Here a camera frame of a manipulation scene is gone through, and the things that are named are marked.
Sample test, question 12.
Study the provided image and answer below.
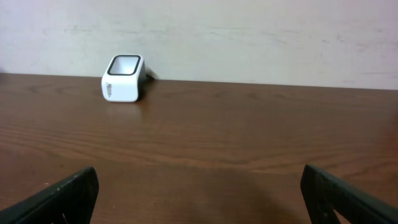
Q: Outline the white barcode scanner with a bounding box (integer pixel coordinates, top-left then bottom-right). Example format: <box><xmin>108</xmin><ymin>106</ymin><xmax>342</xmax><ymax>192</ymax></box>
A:
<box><xmin>101</xmin><ymin>54</ymin><xmax>146</xmax><ymax>102</ymax></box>

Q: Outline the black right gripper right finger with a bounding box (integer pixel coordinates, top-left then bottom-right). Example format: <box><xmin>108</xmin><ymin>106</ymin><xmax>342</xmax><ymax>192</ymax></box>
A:
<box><xmin>300</xmin><ymin>164</ymin><xmax>397</xmax><ymax>224</ymax></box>

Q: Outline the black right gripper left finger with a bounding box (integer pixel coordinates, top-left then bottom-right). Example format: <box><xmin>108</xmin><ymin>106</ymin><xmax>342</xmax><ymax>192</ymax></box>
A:
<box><xmin>1</xmin><ymin>167</ymin><xmax>99</xmax><ymax>223</ymax></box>

